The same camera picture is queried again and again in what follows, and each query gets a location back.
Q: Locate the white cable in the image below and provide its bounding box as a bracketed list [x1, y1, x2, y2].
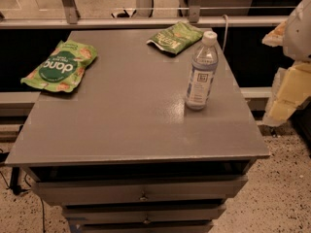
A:
[221, 14, 229, 52]

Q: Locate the green kettle chip bag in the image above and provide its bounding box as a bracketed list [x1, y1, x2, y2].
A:
[147, 21, 203, 54]

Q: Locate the grey drawer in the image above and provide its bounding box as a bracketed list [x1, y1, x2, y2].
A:
[32, 176, 248, 206]
[63, 204, 225, 224]

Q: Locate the top grey drawer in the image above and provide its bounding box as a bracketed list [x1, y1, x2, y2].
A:
[32, 176, 248, 206]

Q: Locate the green dang rice chip bag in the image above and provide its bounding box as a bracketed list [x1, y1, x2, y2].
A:
[20, 40, 97, 93]

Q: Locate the grey drawer cabinet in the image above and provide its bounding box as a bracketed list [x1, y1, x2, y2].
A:
[7, 29, 269, 233]

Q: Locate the clear blue-label plastic bottle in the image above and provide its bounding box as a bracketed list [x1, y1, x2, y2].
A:
[186, 31, 219, 111]

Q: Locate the metal rail frame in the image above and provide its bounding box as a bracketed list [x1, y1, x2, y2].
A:
[0, 0, 286, 29]

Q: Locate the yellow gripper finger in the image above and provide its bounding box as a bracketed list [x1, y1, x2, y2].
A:
[261, 21, 287, 47]
[262, 62, 311, 126]

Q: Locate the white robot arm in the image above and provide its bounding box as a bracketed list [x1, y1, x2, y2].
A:
[262, 0, 311, 127]

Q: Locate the black floor cable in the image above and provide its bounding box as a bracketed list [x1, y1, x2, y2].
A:
[0, 148, 47, 233]

